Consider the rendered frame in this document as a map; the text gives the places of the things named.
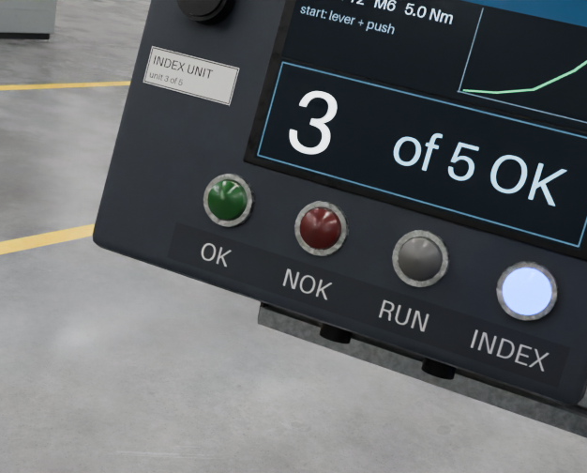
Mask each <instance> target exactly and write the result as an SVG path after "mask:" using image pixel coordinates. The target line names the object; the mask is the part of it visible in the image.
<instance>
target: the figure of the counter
mask: <svg viewBox="0 0 587 473"><path fill-rule="evenodd" d="M376 84H377V82H373V81H370V80H366V79H362V78H358V77H354V76H351V75H347V74H343V73H339V72H335V71H332V70H328V69H321V68H317V67H313V66H309V65H305V64H301V63H297V62H294V61H290V60H286V59H282V58H280V61H279V64H278V71H277V74H276V78H275V81H274V85H273V88H272V92H271V96H270V99H269V102H268V106H267V110H266V113H265V117H264V121H263V126H262V130H261V134H260V137H259V141H258V144H257V147H256V151H255V155H254V158H256V159H260V160H266V161H269V162H273V163H275V164H279V165H282V166H286V167H289V168H293V169H295V170H299V171H302V172H306V173H309V174H313V175H318V176H321V177H325V178H328V179H332V180H335V181H338V182H341V183H345V184H349V181H350V177H351V174H352V170H353V168H354V161H355V158H356V154H357V151H358V147H359V145H360V141H361V138H362V134H363V131H364V127H365V124H366V121H367V117H368V114H369V108H370V104H371V102H372V98H373V95H374V91H375V88H376Z"/></svg>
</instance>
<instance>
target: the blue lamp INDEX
mask: <svg viewBox="0 0 587 473"><path fill-rule="evenodd" d="M496 291H497V298H498V301H499V303H500V305H501V306H502V308H503V309H504V310H505V312H506V313H508V314H509V315H511V316H512V317H515V318H517V319H519V320H524V321H533V320H536V319H539V318H541V317H543V316H545V315H546V314H548V313H549V312H550V311H551V310H552V308H553V307H554V305H555V303H556V301H557V297H558V285H557V282H556V280H555V278H554V276H553V274H552V273H551V272H550V271H549V270H548V269H547V268H546V267H544V266H542V265H540V264H538V263H536V262H530V261H523V262H518V263H515V264H513V265H512V266H510V267H508V268H507V269H506V270H505V271H504V272H503V273H502V275H501V276H500V278H499V280H498V282H497V288H496Z"/></svg>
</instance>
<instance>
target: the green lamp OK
mask: <svg viewBox="0 0 587 473"><path fill-rule="evenodd" d="M203 205H204V209H205V211H206V213H207V215H208V217H209V218H210V219H211V220H212V221H214V222H215V223H217V224H219V225H221V226H225V227H235V226H238V225H240V224H242V223H244V222H245V221H246V220H247V219H248V218H249V216H250V215H251V213H252V211H253V208H254V205H255V195H254V191H253V188H252V187H251V186H250V184H249V183H248V182H247V181H246V179H245V178H244V177H242V176H240V175H236V174H225V175H219V176H217V177H216V178H214V179H213V180H212V181H211V182H210V183H209V184H208V186H207V187H206V190H205V192H204V197H203Z"/></svg>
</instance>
